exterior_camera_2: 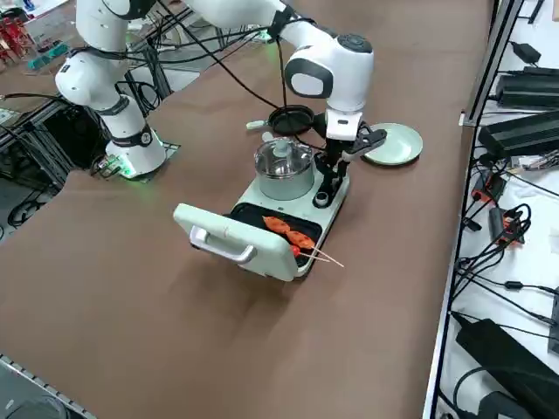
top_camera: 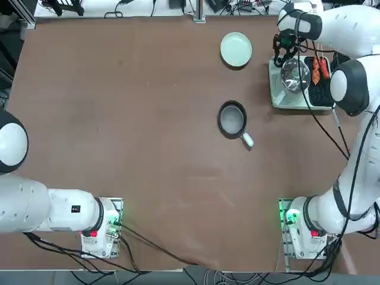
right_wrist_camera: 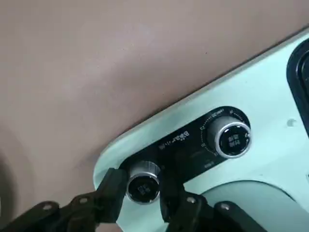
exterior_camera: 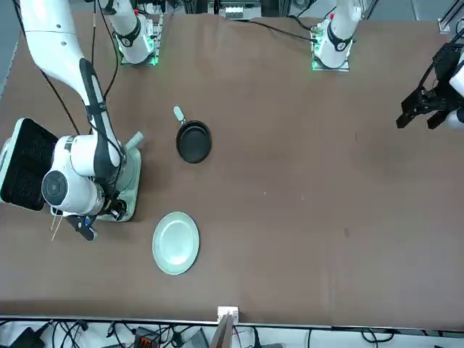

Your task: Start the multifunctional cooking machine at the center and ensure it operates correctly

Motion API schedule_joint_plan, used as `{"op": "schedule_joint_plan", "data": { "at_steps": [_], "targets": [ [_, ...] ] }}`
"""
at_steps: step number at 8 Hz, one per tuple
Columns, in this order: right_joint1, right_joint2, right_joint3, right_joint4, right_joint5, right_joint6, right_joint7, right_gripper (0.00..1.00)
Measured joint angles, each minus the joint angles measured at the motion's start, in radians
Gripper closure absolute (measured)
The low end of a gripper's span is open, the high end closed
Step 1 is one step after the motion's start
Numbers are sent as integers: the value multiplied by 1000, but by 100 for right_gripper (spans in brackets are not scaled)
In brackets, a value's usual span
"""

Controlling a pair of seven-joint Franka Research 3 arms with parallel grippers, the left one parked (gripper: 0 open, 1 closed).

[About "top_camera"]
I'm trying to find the black frying pan white handle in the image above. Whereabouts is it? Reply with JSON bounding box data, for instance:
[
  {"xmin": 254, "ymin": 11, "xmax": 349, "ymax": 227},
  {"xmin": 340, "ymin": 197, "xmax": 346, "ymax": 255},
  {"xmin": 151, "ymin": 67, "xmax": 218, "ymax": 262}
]
[{"xmin": 218, "ymin": 100, "xmax": 255, "ymax": 148}]

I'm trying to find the mint green multifunctional cooking machine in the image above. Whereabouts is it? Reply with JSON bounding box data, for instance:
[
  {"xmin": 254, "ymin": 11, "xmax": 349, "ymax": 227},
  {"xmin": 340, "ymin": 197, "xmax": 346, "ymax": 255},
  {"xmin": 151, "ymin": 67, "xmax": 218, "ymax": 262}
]
[{"xmin": 268, "ymin": 55, "xmax": 338, "ymax": 111}]

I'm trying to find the white coiled cable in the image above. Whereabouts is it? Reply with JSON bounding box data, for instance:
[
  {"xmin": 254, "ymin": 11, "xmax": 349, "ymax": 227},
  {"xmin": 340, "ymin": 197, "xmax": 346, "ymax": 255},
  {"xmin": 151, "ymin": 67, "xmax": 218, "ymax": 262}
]
[{"xmin": 204, "ymin": 268, "xmax": 230, "ymax": 285}]

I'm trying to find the long black power adapter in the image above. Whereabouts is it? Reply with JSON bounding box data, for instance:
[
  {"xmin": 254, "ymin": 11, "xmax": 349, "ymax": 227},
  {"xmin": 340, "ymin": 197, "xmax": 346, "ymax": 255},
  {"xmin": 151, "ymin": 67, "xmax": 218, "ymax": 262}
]
[{"xmin": 207, "ymin": 0, "xmax": 232, "ymax": 12}]

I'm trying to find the red meat skewer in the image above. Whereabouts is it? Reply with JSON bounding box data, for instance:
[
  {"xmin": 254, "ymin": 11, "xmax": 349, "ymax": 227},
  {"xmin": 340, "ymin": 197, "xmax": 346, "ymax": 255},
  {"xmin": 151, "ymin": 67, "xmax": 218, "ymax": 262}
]
[{"xmin": 319, "ymin": 44, "xmax": 331, "ymax": 80}]

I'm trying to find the mint green round plate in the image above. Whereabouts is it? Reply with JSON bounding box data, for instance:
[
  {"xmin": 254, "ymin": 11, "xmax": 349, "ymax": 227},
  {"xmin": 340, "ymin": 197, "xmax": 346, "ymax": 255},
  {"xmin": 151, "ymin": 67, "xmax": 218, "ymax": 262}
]
[{"xmin": 220, "ymin": 31, "xmax": 253, "ymax": 68}]

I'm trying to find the black grill plate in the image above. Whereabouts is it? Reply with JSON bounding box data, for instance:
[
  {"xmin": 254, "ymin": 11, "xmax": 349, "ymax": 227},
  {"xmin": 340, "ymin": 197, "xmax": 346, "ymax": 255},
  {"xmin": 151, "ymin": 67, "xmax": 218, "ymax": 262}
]
[{"xmin": 304, "ymin": 55, "xmax": 335, "ymax": 107}]

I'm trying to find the black base cable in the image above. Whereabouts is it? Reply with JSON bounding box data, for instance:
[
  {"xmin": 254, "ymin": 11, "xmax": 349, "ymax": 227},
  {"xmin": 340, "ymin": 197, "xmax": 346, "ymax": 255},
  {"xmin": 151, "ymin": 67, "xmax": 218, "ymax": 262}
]
[{"xmin": 117, "ymin": 221, "xmax": 200, "ymax": 267}]

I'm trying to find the aluminium frame post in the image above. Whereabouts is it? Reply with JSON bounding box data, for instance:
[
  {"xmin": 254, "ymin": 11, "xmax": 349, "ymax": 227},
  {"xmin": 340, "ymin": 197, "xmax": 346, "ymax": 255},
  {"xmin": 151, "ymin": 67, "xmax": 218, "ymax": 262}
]
[{"xmin": 192, "ymin": 0, "xmax": 206, "ymax": 23}]

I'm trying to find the black stand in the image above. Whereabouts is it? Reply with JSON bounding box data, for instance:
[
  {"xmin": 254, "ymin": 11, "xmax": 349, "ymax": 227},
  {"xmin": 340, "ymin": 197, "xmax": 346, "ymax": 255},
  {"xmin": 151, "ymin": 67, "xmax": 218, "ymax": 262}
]
[{"xmin": 41, "ymin": 0, "xmax": 86, "ymax": 16}]

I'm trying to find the aluminium corner bracket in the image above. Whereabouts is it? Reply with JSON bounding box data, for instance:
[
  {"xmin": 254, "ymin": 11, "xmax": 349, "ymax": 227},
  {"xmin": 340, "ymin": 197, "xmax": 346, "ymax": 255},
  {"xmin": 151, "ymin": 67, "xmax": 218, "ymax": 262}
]
[{"xmin": 23, "ymin": 11, "xmax": 36, "ymax": 30}]

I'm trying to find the orange meat skewer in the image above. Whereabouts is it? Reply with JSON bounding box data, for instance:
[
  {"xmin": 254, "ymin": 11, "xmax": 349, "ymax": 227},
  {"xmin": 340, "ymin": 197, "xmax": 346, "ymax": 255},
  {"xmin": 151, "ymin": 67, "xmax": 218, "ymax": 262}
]
[{"xmin": 311, "ymin": 43, "xmax": 322, "ymax": 86}]

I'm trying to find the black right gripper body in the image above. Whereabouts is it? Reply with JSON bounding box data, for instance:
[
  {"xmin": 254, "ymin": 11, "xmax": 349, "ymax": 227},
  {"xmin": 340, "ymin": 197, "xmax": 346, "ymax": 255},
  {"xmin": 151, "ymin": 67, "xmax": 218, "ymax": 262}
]
[{"xmin": 278, "ymin": 28, "xmax": 300, "ymax": 47}]

